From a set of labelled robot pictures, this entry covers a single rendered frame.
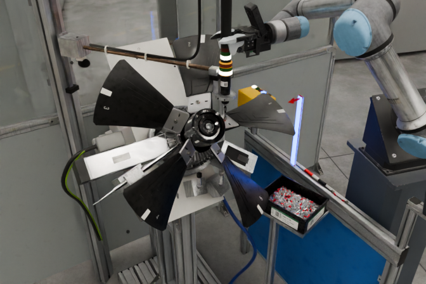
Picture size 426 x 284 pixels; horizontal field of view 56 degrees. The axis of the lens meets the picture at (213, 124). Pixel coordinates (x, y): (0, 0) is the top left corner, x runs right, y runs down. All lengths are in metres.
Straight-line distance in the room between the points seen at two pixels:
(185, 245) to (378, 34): 1.14
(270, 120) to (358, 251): 0.61
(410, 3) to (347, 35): 4.27
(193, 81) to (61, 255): 1.39
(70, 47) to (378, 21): 1.06
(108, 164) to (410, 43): 4.77
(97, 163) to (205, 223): 1.45
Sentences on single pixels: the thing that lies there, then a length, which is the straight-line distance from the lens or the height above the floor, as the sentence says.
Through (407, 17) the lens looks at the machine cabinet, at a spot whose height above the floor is 0.50.
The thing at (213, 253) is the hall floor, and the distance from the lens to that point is 2.52.
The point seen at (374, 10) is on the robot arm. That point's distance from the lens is 1.20.
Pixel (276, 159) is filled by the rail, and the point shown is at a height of 0.83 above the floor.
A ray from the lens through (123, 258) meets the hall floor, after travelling 2.56.
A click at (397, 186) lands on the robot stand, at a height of 1.00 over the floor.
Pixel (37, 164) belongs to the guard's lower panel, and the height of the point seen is 0.78.
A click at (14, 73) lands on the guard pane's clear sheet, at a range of 1.86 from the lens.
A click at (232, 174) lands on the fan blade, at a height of 1.07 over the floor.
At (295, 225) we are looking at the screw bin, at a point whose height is 0.83.
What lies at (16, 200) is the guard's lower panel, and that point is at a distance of 2.15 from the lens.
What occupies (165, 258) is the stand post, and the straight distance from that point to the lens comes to 2.17.
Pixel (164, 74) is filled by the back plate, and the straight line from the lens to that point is 1.62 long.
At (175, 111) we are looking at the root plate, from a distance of 1.32.
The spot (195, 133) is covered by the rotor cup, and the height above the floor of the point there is 1.22.
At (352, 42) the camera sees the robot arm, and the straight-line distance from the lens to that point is 1.19.
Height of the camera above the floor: 1.90
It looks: 31 degrees down
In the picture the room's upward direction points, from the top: straight up
